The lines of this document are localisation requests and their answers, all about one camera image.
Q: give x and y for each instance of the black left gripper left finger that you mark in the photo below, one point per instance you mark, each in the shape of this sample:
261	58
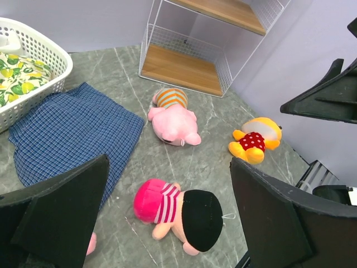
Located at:
54	219

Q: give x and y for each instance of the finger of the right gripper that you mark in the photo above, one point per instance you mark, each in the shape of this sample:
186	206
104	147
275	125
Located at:
333	98

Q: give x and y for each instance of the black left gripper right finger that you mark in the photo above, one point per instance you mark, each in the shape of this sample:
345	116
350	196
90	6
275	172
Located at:
285	226

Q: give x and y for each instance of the yellow bear plush polka dot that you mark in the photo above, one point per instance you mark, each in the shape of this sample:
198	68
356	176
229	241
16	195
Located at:
254	137

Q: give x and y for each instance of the pink pig plush striped shirt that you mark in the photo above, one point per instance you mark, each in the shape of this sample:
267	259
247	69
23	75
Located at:
172	122

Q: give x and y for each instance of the black-haired doll pink skirt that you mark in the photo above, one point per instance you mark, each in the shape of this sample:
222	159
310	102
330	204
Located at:
194	216

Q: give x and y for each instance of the blue checkered cloth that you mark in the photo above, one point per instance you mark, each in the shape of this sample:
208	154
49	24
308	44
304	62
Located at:
69	129

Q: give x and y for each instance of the lemon print cloth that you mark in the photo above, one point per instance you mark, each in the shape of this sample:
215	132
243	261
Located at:
20	76

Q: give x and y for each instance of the white plastic laundry basket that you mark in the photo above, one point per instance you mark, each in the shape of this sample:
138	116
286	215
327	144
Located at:
22	40

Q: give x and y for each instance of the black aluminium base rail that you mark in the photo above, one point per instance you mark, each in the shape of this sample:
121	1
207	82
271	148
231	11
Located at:
319	181

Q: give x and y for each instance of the white wire wooden shelf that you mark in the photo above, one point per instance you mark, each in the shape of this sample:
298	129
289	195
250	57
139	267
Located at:
204	45

